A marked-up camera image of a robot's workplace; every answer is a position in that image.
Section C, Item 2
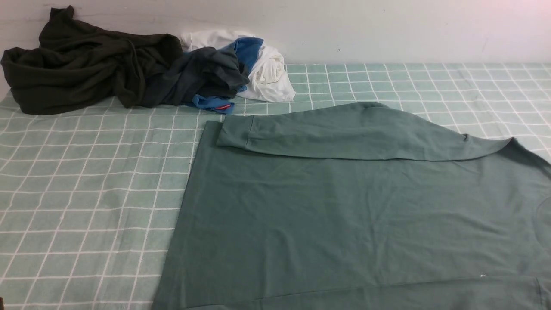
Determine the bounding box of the green long-sleeve top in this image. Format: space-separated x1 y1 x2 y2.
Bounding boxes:
151 102 551 310

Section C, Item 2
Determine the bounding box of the white crumpled garment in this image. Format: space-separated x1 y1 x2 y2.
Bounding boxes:
181 30 297 102

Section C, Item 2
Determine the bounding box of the dark grey crumpled garment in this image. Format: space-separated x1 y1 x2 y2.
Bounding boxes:
140 47 249 108

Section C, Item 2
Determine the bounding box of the blue crumpled garment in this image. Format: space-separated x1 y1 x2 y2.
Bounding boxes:
192 37 264 114

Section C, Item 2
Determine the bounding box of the checkered green tablecloth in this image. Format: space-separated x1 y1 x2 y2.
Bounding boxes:
0 63 551 310

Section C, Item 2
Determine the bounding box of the dark olive crumpled garment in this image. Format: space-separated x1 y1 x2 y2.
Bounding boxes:
1 6 183 115

